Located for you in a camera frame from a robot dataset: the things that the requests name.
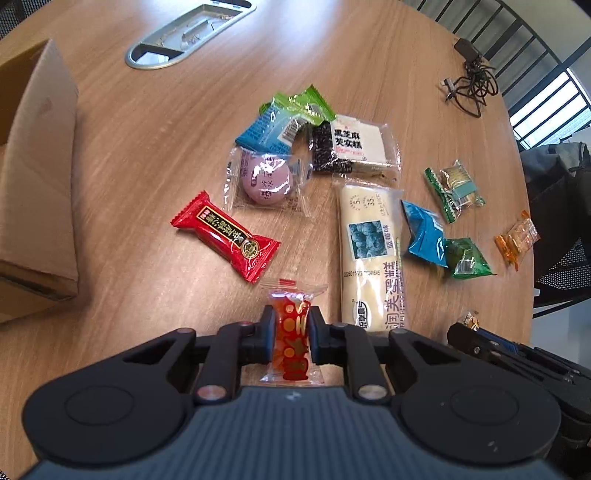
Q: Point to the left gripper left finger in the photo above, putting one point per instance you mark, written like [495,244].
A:
[223,355]

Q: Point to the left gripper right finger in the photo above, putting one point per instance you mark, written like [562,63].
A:
[359,355]

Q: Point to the red orange clear snack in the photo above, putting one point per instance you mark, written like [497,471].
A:
[290,363]

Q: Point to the red candy bar wrapper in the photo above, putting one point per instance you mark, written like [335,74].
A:
[249,254]

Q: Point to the small clear candy pack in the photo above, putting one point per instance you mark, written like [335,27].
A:
[470,320]

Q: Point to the long white blueberry cake pack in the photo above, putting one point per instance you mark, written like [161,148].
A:
[372,279]

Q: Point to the pink round pastry pack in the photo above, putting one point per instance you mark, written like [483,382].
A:
[266,181]

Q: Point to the green cracker pack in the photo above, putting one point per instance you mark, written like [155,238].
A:
[455,190]

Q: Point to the blue small snack packet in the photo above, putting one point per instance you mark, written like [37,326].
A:
[427,234]

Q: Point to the orange cracker pack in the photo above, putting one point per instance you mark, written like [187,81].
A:
[518,240]

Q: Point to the dark green small packet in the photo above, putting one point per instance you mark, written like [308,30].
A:
[465,260]

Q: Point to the black sesame cake pack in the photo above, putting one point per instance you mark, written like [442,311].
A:
[350,146]

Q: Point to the black backpack on chair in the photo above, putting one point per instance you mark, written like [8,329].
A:
[558,186]

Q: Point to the light green snack packet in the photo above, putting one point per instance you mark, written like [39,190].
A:
[308,103]

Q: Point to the black metal railing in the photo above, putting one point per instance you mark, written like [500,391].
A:
[540,52]

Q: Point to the open cardboard box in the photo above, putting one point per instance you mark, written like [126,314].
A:
[38,121]

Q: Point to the black charger with cable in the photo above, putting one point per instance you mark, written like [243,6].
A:
[470,91]

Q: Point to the silver table cable port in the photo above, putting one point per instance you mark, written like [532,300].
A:
[181,37]

